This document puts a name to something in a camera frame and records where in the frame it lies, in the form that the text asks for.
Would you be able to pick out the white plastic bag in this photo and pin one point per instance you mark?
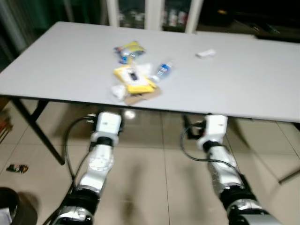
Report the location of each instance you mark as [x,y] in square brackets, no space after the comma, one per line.
[144,69]

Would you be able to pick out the clear plastic water bottle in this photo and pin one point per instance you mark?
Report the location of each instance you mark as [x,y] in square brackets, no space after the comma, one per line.
[162,71]

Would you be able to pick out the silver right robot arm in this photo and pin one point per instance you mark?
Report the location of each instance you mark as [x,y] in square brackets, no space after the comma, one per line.
[225,173]

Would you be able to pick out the dark low television bench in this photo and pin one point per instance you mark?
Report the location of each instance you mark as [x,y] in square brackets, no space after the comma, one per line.
[243,29]

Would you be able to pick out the colourful crumpled snack wrapper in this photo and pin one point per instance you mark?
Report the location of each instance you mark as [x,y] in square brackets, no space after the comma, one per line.
[17,168]

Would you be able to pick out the yellow blue snack packet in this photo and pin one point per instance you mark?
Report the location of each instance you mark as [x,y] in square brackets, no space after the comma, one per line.
[131,49]

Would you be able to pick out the brown cardboard piece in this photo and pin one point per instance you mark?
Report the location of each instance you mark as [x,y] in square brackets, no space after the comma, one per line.
[140,98]

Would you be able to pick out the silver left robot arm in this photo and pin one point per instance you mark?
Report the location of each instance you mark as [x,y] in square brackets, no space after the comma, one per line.
[98,164]

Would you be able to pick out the black television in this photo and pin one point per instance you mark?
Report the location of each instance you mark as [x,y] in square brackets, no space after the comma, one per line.
[262,11]

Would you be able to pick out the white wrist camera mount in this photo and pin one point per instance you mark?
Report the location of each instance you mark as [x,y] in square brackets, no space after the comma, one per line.
[215,127]
[108,124]

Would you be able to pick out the white glass door cabinet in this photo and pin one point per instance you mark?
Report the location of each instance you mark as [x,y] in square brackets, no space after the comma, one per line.
[154,14]

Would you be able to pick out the small white paper box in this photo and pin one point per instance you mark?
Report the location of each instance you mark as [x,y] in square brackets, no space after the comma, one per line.
[206,54]

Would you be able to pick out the white tissue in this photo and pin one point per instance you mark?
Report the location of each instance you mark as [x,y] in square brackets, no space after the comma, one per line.
[118,92]

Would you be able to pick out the dark green curtain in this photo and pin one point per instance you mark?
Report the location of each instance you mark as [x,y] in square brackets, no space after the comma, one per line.
[47,18]

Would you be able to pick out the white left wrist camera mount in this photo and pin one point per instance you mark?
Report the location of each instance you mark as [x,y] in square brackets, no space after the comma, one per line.
[108,124]

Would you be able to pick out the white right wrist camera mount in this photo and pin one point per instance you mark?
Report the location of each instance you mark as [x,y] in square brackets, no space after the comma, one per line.
[215,127]

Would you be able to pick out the grey folding table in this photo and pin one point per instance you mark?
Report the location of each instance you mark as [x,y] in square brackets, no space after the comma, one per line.
[234,79]

